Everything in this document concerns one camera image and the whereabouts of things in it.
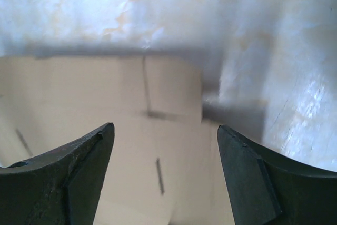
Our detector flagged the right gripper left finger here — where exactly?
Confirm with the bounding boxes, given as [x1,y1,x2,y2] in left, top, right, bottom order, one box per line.
[1,123,115,224]

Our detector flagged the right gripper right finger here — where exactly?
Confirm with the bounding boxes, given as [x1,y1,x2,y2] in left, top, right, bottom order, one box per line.
[217,125,336,224]

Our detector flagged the brown cardboard box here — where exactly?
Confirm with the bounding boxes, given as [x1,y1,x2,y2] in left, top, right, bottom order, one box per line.
[1,57,234,224]

